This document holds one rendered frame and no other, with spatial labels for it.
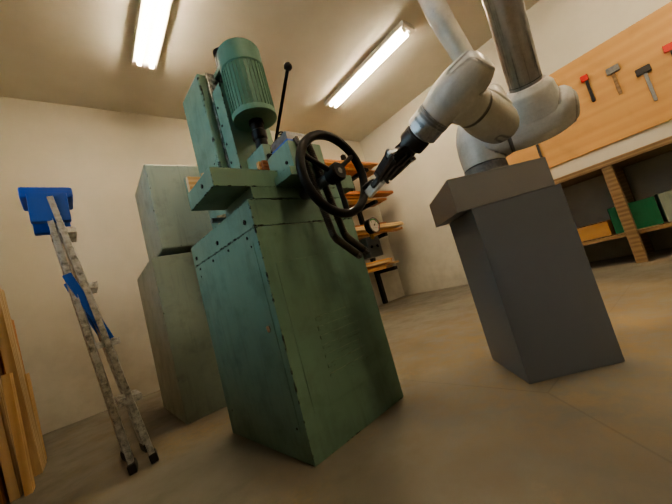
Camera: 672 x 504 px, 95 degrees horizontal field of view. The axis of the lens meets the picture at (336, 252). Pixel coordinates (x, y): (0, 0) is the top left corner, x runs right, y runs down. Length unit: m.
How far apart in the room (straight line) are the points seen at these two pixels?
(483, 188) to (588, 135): 2.91
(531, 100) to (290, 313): 1.04
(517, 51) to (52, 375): 3.41
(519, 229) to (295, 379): 0.87
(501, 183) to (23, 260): 3.28
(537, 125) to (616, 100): 2.75
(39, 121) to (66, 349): 1.96
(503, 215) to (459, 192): 0.16
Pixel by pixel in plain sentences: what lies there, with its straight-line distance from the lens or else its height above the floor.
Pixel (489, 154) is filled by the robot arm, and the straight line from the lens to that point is 1.32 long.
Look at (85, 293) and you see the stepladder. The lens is 1.56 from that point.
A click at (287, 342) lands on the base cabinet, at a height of 0.35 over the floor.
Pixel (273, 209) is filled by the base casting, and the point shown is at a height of 0.76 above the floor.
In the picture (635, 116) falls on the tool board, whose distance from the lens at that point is 4.01.
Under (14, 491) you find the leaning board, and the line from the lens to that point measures 1.99.
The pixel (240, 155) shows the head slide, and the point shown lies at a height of 1.09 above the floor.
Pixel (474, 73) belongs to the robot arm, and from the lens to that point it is 0.84.
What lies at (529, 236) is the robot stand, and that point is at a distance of 1.21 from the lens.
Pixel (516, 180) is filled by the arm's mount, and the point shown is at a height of 0.65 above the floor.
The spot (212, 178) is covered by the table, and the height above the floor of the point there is 0.86.
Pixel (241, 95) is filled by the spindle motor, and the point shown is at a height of 1.26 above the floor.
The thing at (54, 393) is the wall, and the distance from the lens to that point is 3.30.
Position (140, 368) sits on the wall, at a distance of 3.30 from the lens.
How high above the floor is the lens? 0.48
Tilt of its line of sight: 6 degrees up
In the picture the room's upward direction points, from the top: 16 degrees counter-clockwise
